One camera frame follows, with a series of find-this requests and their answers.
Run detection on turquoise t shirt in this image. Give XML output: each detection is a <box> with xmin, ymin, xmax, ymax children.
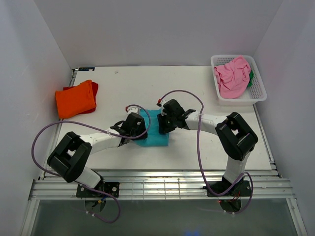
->
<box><xmin>133</xmin><ymin>110</ymin><xmax>169</xmax><ymax>147</ymax></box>

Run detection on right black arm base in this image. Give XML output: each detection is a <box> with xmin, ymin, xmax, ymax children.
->
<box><xmin>208</xmin><ymin>180</ymin><xmax>252</xmax><ymax>197</ymax></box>

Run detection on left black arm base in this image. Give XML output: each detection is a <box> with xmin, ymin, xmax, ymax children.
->
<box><xmin>76</xmin><ymin>182</ymin><xmax>120</xmax><ymax>198</ymax></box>

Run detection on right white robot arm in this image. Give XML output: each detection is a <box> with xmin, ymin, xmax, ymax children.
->
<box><xmin>157</xmin><ymin>99</ymin><xmax>258</xmax><ymax>196</ymax></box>

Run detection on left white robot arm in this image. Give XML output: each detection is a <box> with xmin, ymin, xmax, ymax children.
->
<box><xmin>47</xmin><ymin>112</ymin><xmax>148</xmax><ymax>197</ymax></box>

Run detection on folded red t shirt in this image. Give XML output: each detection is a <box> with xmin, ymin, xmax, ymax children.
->
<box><xmin>63</xmin><ymin>82</ymin><xmax>99</xmax><ymax>115</ymax></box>

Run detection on folded orange t shirt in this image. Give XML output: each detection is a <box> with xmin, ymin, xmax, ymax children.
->
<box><xmin>55</xmin><ymin>79</ymin><xmax>97</xmax><ymax>119</ymax></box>

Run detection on pink t shirt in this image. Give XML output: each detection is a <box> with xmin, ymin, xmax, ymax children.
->
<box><xmin>214</xmin><ymin>56</ymin><xmax>251</xmax><ymax>99</ymax></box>

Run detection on blue table label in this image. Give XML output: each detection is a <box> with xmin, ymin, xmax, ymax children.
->
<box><xmin>78</xmin><ymin>67</ymin><xmax>95</xmax><ymax>71</ymax></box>

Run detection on white plastic basket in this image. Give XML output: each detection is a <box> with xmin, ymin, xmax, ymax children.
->
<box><xmin>211</xmin><ymin>55</ymin><xmax>267</xmax><ymax>106</ymax></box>

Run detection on green t shirt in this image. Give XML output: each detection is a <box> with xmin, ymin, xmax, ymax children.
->
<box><xmin>247</xmin><ymin>70</ymin><xmax>254</xmax><ymax>88</ymax></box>

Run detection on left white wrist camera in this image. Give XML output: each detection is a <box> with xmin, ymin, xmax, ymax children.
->
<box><xmin>126</xmin><ymin>106</ymin><xmax>141</xmax><ymax>115</ymax></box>

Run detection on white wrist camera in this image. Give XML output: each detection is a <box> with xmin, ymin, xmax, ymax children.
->
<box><xmin>157</xmin><ymin>99</ymin><xmax>167</xmax><ymax>116</ymax></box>
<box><xmin>126</xmin><ymin>106</ymin><xmax>141</xmax><ymax>115</ymax></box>

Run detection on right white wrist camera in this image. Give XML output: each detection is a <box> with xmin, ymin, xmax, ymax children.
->
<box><xmin>157</xmin><ymin>99</ymin><xmax>167</xmax><ymax>116</ymax></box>

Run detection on aluminium front rail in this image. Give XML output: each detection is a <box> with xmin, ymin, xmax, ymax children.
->
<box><xmin>29</xmin><ymin>170</ymin><xmax>295</xmax><ymax>200</ymax></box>

